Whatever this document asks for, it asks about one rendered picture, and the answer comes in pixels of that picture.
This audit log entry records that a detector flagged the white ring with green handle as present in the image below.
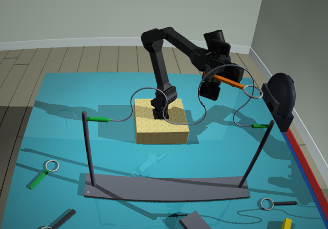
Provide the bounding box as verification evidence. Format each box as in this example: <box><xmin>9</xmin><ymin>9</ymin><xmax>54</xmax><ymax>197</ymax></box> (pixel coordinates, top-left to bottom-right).
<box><xmin>29</xmin><ymin>160</ymin><xmax>59</xmax><ymax>189</ymax></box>

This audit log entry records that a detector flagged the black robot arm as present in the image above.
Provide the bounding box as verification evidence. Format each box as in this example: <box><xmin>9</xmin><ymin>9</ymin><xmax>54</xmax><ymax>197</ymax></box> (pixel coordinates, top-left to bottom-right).
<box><xmin>141</xmin><ymin>27</ymin><xmax>244</xmax><ymax>119</ymax></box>

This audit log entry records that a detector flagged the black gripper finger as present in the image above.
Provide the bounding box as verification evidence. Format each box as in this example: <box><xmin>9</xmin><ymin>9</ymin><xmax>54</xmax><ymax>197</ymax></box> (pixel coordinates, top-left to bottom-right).
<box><xmin>204</xmin><ymin>57</ymin><xmax>225</xmax><ymax>79</ymax></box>
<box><xmin>201</xmin><ymin>71</ymin><xmax>221</xmax><ymax>86</ymax></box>

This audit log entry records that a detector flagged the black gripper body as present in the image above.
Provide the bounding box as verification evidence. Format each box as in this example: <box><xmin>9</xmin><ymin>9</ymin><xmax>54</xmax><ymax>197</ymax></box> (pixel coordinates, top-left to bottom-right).
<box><xmin>199</xmin><ymin>39</ymin><xmax>231</xmax><ymax>101</ymax></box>

